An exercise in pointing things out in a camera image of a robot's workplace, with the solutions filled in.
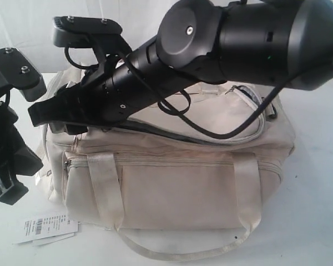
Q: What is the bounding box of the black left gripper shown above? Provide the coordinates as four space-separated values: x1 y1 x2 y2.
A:
0 101 43 202

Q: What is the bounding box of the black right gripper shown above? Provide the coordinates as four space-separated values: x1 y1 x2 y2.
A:
28 51 167 135

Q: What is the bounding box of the cream duffel bag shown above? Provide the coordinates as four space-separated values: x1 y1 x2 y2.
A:
34 69 294 263

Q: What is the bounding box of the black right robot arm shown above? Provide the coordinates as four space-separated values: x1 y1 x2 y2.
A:
28 1 333 140

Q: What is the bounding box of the white barcode paper tag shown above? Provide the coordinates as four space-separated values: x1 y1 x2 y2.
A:
13 212 78 244

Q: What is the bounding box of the white paper tag underneath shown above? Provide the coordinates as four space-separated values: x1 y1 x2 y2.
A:
32 233 75 247

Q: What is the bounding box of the white curtain backdrop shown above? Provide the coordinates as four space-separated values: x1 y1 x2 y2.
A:
0 0 333 75

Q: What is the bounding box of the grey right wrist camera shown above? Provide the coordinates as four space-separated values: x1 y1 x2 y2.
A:
52 16 132 70

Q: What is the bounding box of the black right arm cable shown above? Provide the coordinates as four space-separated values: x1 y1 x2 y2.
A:
157 57 333 141

